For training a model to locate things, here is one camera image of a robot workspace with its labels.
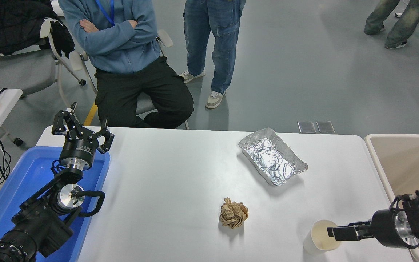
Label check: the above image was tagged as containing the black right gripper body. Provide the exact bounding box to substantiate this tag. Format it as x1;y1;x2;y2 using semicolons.
371;209;401;249

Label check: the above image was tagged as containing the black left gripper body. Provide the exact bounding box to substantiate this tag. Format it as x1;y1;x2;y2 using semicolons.
60;132;97;165

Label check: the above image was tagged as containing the white paper cup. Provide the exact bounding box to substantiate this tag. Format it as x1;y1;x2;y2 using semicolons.
303;219;343;254

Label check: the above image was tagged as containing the large pale dustbin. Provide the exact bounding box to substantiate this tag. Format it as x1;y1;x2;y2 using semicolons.
364;134;419;262

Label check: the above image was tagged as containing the seated person's left hand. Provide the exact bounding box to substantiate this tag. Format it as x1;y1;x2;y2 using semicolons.
80;19;99;34

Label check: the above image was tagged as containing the white-armed office chair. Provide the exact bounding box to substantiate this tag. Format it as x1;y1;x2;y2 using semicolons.
69;29;189;130

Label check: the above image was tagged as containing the blue plastic tray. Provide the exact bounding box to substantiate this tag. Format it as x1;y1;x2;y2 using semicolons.
0;146;111;262

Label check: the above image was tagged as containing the seated person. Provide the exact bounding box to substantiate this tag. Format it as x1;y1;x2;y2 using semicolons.
59;0;195;129

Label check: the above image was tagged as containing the white side table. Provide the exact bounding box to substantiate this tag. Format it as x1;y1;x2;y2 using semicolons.
0;88;24;186

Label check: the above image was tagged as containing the grey office chair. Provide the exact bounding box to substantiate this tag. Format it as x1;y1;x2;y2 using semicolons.
0;18;86;108

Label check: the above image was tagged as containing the metal floor plate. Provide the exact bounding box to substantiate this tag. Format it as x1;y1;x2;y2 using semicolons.
316;121;335;134
298;121;316;134

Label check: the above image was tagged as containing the silver foil tray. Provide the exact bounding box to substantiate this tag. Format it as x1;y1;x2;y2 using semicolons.
239;127;308;186

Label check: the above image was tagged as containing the crumpled tan paper ball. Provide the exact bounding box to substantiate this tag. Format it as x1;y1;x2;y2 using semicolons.
219;198;249;229

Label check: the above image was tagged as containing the black jacket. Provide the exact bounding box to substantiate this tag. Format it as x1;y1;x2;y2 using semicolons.
0;0;75;65

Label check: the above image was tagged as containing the standing person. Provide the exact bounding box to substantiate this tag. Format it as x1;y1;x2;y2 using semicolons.
179;0;246;109

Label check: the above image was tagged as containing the person in faded trousers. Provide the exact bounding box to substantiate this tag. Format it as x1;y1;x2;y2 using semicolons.
364;0;419;49

